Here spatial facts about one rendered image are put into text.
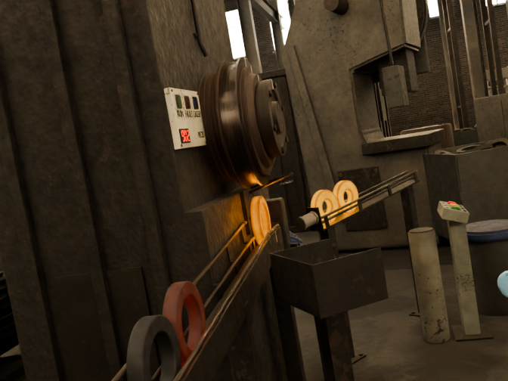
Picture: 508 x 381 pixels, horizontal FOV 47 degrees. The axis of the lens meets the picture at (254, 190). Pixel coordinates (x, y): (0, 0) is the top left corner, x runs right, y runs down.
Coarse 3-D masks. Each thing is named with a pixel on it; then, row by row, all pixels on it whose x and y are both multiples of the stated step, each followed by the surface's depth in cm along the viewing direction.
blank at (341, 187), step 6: (336, 186) 267; (342, 186) 267; (348, 186) 270; (354, 186) 272; (336, 192) 265; (342, 192) 267; (348, 192) 272; (354, 192) 272; (336, 198) 264; (342, 198) 266; (348, 198) 273; (354, 198) 272; (342, 204) 266; (354, 204) 272; (348, 210) 269; (354, 210) 272
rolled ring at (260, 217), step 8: (256, 200) 212; (264, 200) 219; (256, 208) 209; (264, 208) 220; (256, 216) 208; (264, 216) 222; (256, 224) 208; (264, 224) 222; (256, 232) 209; (264, 232) 211; (256, 240) 211
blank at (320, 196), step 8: (320, 192) 257; (328, 192) 260; (312, 200) 256; (320, 200) 256; (328, 200) 261; (336, 200) 264; (320, 208) 256; (328, 208) 263; (336, 208) 263; (328, 216) 259
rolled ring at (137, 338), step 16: (144, 320) 110; (160, 320) 113; (144, 336) 106; (160, 336) 116; (176, 336) 120; (128, 352) 105; (144, 352) 105; (160, 352) 118; (176, 352) 118; (128, 368) 104; (144, 368) 104; (176, 368) 117
